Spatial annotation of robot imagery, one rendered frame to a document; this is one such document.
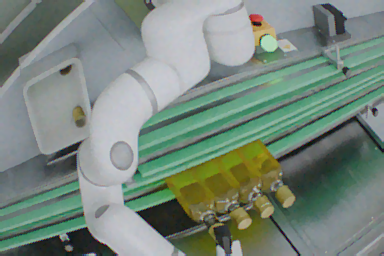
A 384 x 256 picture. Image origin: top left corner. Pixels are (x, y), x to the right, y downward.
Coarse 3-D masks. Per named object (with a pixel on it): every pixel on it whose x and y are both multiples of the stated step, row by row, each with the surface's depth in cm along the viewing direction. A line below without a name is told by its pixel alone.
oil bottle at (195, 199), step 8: (168, 176) 128; (176, 176) 127; (184, 176) 127; (192, 176) 127; (168, 184) 131; (176, 184) 126; (184, 184) 125; (192, 184) 125; (200, 184) 125; (176, 192) 126; (184, 192) 123; (192, 192) 123; (200, 192) 123; (208, 192) 122; (184, 200) 122; (192, 200) 121; (200, 200) 121; (208, 200) 121; (184, 208) 125; (192, 208) 120; (200, 208) 119; (208, 208) 120; (216, 208) 122; (192, 216) 121; (200, 216) 120
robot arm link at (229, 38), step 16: (224, 16) 90; (240, 16) 91; (208, 32) 93; (224, 32) 92; (240, 32) 93; (208, 48) 96; (224, 48) 94; (240, 48) 95; (224, 64) 98; (240, 64) 98
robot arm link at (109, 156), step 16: (128, 80) 86; (144, 80) 86; (112, 96) 83; (128, 96) 84; (144, 96) 86; (96, 112) 82; (112, 112) 82; (128, 112) 83; (144, 112) 86; (96, 128) 81; (112, 128) 81; (128, 128) 83; (96, 144) 80; (112, 144) 80; (128, 144) 82; (80, 160) 90; (96, 160) 80; (112, 160) 80; (128, 160) 82; (96, 176) 84; (112, 176) 81; (128, 176) 83
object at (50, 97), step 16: (64, 64) 113; (80, 64) 116; (32, 80) 111; (48, 80) 121; (64, 80) 124; (80, 80) 118; (32, 96) 121; (48, 96) 124; (64, 96) 127; (80, 96) 126; (32, 112) 117; (48, 112) 127; (64, 112) 129; (48, 128) 129; (64, 128) 129; (80, 128) 129; (48, 144) 126; (64, 144) 126
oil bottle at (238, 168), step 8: (232, 152) 131; (240, 152) 131; (224, 160) 130; (232, 160) 129; (240, 160) 129; (224, 168) 128; (232, 168) 127; (240, 168) 127; (248, 168) 126; (232, 176) 126; (240, 176) 125; (248, 176) 124; (256, 176) 124; (240, 184) 123; (248, 184) 123; (256, 184) 123; (240, 192) 123; (248, 192) 122; (240, 200) 125; (248, 200) 124
